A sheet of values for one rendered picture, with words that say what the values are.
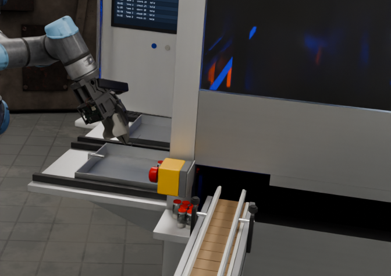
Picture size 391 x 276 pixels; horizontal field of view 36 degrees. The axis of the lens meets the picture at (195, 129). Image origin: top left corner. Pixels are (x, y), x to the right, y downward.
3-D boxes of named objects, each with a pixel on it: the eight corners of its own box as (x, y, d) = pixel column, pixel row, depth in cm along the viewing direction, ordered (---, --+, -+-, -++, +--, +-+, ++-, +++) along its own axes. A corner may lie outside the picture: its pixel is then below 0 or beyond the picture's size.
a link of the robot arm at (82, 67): (76, 59, 158) (98, 49, 153) (85, 74, 159) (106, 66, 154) (58, 69, 152) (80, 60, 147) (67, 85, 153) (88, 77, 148)
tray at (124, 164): (209, 167, 187) (209, 157, 186) (191, 201, 163) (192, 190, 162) (105, 152, 193) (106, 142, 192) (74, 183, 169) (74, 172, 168)
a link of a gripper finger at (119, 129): (117, 152, 156) (100, 121, 154) (129, 141, 161) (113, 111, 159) (125, 149, 154) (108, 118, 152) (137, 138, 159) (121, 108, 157)
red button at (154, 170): (165, 180, 152) (166, 165, 151) (162, 186, 148) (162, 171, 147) (150, 177, 152) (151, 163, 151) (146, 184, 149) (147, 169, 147)
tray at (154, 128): (230, 134, 219) (230, 126, 218) (219, 159, 195) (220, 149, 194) (140, 123, 224) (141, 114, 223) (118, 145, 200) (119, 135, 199)
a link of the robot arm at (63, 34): (58, 19, 156) (75, 10, 149) (78, 57, 158) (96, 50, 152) (35, 31, 150) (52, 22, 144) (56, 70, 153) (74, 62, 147)
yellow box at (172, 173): (191, 187, 153) (192, 161, 150) (185, 198, 146) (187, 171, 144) (162, 183, 154) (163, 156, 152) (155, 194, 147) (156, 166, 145)
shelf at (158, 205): (231, 135, 224) (231, 130, 224) (196, 216, 159) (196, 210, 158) (109, 120, 232) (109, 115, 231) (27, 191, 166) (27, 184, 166)
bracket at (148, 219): (173, 235, 175) (176, 195, 171) (171, 240, 172) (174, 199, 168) (64, 218, 180) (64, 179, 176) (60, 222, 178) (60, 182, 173)
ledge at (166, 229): (217, 223, 156) (217, 216, 155) (208, 247, 144) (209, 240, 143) (164, 215, 158) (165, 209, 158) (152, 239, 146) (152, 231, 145)
